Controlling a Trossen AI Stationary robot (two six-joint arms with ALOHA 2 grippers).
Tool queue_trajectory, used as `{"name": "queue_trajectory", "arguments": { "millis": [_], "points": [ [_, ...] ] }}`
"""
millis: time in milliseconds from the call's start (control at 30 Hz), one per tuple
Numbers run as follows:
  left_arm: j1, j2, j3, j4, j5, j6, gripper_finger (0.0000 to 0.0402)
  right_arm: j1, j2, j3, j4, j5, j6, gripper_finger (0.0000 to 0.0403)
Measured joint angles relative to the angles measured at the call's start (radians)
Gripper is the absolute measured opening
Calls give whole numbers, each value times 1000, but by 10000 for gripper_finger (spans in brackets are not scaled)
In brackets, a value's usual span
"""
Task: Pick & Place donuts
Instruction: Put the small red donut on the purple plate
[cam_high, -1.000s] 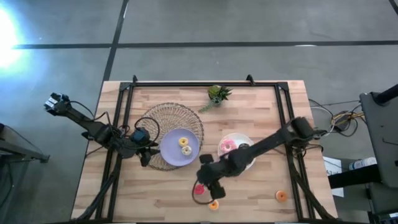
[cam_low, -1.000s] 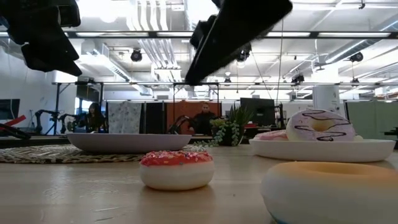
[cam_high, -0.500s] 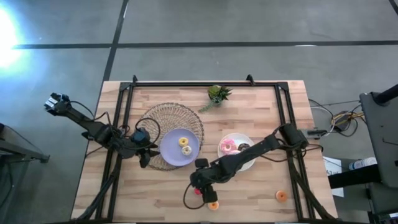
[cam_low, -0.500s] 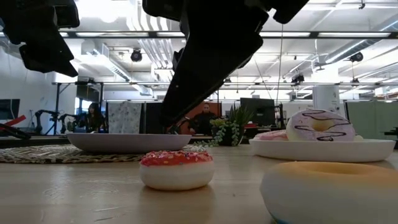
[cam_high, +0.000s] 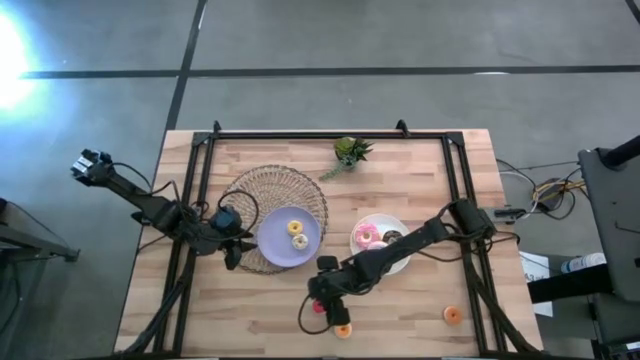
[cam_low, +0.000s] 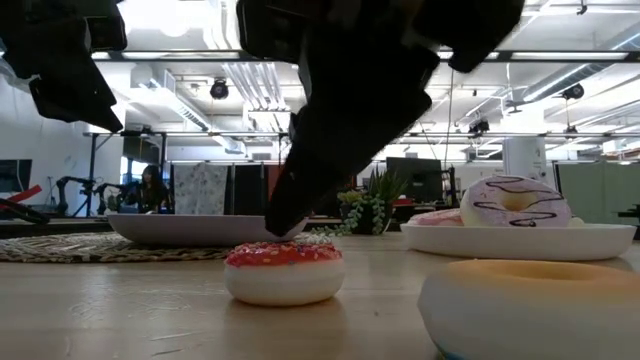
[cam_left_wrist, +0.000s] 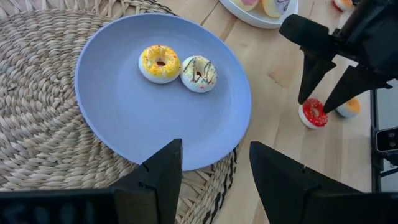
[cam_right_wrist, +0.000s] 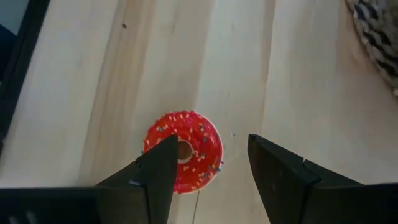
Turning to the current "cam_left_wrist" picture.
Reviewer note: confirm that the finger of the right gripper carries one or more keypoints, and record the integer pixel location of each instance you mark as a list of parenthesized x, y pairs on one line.
[(314, 71), (354, 87)]

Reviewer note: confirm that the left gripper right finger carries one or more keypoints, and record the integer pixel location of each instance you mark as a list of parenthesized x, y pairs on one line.
[(280, 193)]

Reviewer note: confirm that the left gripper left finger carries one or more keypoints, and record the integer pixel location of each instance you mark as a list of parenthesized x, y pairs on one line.
[(161, 186)]

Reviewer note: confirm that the red sprinkled donut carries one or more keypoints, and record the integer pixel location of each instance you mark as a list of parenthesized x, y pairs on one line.
[(308, 116)]

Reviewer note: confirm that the white sprinkled donut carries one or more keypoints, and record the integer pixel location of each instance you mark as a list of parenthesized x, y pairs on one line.
[(196, 84)]

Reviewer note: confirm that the yellow sprinkled donut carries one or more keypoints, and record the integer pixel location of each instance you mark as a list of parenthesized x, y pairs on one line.
[(152, 67)]

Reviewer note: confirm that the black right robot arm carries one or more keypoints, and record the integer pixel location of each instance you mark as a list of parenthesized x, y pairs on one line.
[(373, 7)]

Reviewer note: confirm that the plain orange donut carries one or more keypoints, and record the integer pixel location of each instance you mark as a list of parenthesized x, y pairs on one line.
[(351, 109)]

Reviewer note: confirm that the orange-red glazed donut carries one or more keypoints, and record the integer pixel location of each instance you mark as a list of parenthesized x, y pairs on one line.
[(342, 3)]

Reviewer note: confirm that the lavender blue plate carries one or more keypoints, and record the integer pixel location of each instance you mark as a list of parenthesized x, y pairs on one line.
[(140, 124)]

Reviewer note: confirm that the purple iced donut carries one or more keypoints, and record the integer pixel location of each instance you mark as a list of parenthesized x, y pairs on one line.
[(273, 7)]

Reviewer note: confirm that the white bowl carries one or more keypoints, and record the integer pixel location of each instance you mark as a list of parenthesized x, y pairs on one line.
[(258, 20)]

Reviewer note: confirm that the round woven straw mat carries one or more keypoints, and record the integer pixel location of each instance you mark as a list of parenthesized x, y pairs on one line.
[(37, 109)]

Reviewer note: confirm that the table-level camera box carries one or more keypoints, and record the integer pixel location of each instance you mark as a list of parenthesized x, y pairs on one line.
[(387, 140)]

